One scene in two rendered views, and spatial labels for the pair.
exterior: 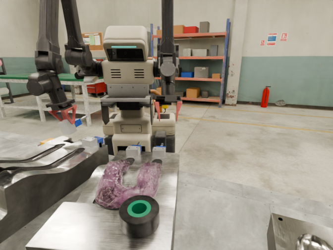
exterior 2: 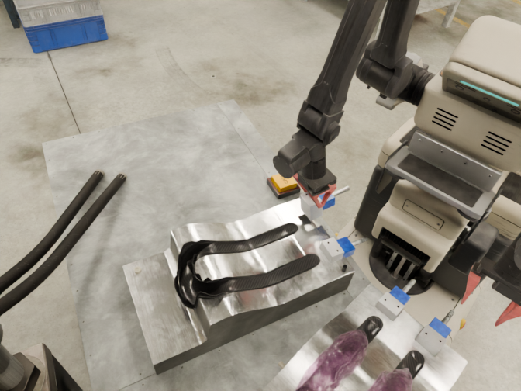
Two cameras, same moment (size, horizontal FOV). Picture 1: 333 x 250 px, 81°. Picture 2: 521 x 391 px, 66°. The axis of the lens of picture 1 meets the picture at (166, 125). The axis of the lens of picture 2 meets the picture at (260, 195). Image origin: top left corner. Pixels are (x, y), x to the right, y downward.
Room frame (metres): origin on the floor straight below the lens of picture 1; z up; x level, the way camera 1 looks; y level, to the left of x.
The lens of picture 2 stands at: (0.16, 0.12, 1.71)
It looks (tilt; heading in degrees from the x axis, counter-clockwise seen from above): 47 degrees down; 37
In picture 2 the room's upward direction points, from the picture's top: 5 degrees clockwise
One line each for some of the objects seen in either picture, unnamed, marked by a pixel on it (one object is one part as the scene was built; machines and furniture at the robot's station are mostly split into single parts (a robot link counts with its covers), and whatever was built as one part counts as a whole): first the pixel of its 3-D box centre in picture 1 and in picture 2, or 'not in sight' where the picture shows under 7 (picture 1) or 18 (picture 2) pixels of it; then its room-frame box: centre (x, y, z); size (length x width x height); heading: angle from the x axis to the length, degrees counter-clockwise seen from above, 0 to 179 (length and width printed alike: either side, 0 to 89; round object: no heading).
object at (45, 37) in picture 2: not in sight; (63, 24); (1.65, 3.47, 0.11); 0.61 x 0.41 x 0.22; 160
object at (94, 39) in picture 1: (92, 41); not in sight; (7.15, 2.53, 1.80); 0.90 x 0.03 x 0.60; 70
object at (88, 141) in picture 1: (97, 140); (346, 247); (0.78, 0.30, 0.89); 0.13 x 0.05 x 0.05; 157
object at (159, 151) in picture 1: (160, 150); (439, 328); (0.76, 0.03, 0.86); 0.13 x 0.05 x 0.05; 174
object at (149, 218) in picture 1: (139, 215); not in sight; (0.31, 0.05, 0.93); 0.08 x 0.08 x 0.04
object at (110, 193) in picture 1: (131, 175); (353, 388); (0.50, 0.11, 0.90); 0.26 x 0.18 x 0.08; 174
